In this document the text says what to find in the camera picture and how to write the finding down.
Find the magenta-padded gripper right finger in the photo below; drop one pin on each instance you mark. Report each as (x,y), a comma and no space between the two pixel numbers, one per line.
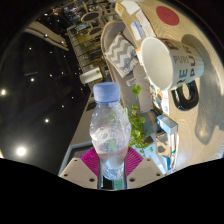
(143,171)

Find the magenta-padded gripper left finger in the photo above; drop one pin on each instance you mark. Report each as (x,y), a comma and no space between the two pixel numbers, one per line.
(81,171)

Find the clear plastic water bottle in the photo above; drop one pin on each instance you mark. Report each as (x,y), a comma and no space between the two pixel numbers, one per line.
(110,130)

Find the framed colourful window poster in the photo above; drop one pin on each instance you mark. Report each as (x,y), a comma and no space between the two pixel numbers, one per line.
(80,152)

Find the green potted plant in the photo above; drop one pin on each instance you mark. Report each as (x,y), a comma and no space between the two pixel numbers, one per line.
(137,128)

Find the small blue white carton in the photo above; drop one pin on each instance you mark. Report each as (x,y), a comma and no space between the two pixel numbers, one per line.
(167,124)

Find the group of ceiling lights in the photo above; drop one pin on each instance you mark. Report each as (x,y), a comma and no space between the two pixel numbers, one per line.
(21,151)

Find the white round pillar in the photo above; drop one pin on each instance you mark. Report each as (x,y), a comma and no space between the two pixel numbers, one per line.
(90,76)

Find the grey white chevron cushion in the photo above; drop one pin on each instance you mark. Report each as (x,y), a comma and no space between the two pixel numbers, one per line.
(121,55)

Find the small blue white card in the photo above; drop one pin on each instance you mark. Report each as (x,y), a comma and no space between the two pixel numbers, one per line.
(136,30)

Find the grey sofa with wooden trim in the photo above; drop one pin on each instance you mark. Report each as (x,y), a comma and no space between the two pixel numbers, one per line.
(115,31)

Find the group of dining chairs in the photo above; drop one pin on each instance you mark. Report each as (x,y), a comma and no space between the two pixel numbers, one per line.
(90,20)

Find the flat round red coaster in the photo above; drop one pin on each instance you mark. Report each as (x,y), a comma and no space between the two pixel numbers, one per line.
(167,15)

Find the yellow square table card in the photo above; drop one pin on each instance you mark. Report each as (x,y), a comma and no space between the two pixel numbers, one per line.
(119,9)

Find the white paper napkin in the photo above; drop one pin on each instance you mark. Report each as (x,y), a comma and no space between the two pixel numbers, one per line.
(130,6)

